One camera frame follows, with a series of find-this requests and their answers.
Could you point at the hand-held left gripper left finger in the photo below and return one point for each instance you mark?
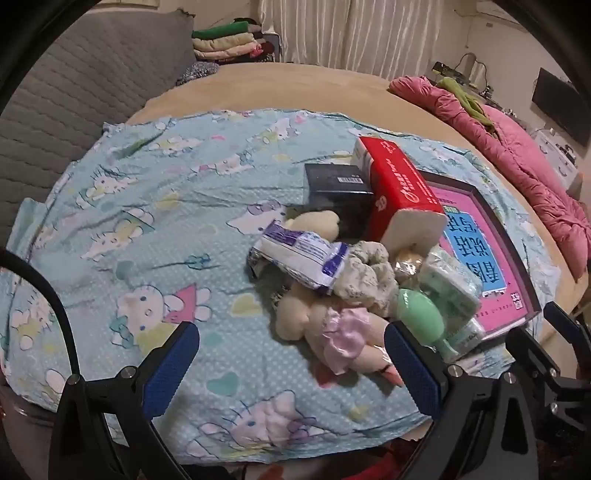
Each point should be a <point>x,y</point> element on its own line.
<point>173,364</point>

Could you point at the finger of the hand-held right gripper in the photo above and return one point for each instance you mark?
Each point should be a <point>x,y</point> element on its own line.
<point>531,357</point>
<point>568,330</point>

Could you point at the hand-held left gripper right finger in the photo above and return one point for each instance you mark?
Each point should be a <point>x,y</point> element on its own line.
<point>411,369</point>

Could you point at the green tissue pack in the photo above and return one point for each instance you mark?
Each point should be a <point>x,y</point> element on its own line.
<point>466,337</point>
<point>452,281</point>

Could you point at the floral scrunchie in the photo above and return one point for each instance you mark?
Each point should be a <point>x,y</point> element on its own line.
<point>364,277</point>

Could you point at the cream plush bear pink dress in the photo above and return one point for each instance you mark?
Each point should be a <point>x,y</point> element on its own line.
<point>304,314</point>

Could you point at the white packet with purple print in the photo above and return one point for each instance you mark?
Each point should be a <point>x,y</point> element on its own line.
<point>300,251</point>

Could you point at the mint green squeeze bottle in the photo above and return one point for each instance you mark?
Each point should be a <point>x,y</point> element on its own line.
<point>420,314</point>

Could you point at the beige puff in plastic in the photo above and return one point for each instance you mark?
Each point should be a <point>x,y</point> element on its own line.
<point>408,265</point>

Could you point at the pink book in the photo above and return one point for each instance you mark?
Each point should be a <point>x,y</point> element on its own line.
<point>466,258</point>

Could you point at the cartoon cat printed blanket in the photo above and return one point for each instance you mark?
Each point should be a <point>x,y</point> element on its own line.
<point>161,221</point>

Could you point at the white storage box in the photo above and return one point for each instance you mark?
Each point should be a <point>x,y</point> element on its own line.
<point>554,157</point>

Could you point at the pink quilt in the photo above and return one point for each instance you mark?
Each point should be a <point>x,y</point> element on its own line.
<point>521,161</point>

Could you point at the red tissue pack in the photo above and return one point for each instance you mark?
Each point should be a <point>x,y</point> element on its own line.
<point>397,184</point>

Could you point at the black box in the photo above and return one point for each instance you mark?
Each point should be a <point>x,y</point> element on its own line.
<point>337,194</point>

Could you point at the black monitor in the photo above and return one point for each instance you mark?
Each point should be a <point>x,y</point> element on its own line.
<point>561,106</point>

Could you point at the green garment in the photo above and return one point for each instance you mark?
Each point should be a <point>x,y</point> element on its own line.
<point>466,99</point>

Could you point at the dark patterned cloth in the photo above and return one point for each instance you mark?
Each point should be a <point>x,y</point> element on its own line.
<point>198,73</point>

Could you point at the grey quilted headboard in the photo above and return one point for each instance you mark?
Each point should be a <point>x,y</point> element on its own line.
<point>92,83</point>

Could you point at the beige bed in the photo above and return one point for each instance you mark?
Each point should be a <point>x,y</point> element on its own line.
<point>300,87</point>

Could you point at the stack of folded clothes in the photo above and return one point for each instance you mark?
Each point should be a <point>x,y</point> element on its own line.
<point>226,41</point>

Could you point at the white curtain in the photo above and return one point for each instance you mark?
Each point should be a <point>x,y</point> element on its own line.
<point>346,32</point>

